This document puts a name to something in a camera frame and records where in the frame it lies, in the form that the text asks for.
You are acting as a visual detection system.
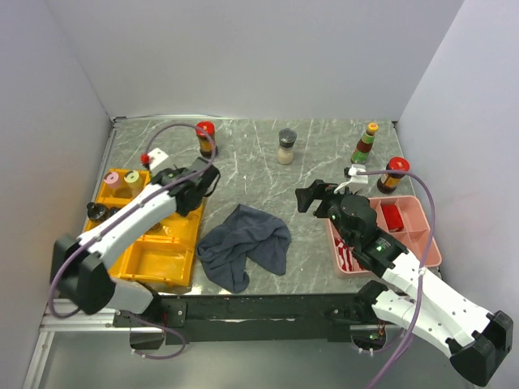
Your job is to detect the aluminium frame rail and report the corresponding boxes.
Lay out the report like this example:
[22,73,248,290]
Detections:
[23,308,159,389]

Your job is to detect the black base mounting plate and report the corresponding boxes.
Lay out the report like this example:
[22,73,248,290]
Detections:
[112,293,390,352]

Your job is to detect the white powder bottle black cap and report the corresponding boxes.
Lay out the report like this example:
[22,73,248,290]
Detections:
[108,207,121,217]

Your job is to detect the dark blue cloth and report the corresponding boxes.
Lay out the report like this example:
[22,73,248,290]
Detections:
[196,204,291,293]

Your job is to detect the green lid cream bottle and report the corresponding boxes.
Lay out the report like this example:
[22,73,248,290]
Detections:
[122,170,142,199]

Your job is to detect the round black cap dark bottle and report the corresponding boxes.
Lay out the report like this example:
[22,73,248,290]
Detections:
[86,202,110,223]

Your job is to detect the red white striped packet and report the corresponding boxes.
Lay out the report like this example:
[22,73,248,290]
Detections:
[335,239,360,272]

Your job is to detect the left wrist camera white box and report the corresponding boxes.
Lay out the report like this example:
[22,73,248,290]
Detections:
[140,147,170,173]

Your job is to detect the yellow cap chili sauce bottle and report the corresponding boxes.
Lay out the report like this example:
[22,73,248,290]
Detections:
[350,122,379,165]

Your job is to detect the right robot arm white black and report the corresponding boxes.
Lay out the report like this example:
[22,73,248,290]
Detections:
[295,179,513,387]

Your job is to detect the pink lid bottle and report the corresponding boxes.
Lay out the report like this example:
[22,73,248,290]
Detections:
[103,171,122,198]

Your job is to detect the red lid sauce jar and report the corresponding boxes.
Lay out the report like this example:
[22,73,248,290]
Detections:
[195,121,218,159]
[377,156,410,195]

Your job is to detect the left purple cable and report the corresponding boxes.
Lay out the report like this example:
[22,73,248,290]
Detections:
[48,123,220,361]

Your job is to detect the red packet in tray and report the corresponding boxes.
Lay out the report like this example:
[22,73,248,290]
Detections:
[381,203,405,233]

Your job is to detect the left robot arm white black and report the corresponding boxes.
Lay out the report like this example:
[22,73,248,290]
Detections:
[48,157,220,326]

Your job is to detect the pink compartment tray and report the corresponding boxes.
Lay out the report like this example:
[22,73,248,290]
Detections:
[325,195,431,279]

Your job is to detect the yellow compartment organizer tray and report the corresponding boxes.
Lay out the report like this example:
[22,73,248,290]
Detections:
[84,169,204,287]

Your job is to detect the salt grinder black top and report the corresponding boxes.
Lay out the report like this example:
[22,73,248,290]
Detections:
[277,128,297,165]

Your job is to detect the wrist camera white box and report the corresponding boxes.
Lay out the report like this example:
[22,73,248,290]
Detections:
[333,164,368,194]
[140,147,170,173]

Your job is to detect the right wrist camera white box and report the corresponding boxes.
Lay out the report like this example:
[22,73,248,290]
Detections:
[333,164,368,194]

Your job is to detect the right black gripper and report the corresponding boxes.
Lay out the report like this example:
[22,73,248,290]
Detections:
[295,178,359,246]

